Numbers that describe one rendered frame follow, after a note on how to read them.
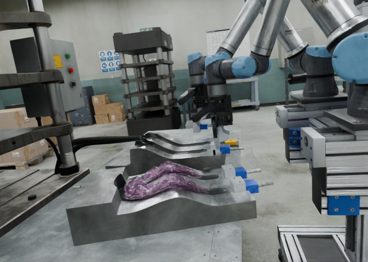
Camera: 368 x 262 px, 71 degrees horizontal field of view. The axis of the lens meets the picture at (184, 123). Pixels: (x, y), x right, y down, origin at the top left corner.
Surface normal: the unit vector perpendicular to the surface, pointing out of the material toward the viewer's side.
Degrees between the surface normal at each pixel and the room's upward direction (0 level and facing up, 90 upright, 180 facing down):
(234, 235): 0
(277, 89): 90
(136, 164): 90
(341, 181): 90
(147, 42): 90
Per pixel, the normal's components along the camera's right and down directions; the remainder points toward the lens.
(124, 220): 0.09, 0.19
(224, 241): -0.11, -0.97
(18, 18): 0.53, 0.11
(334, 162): -0.18, 0.22
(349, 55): -0.67, 0.32
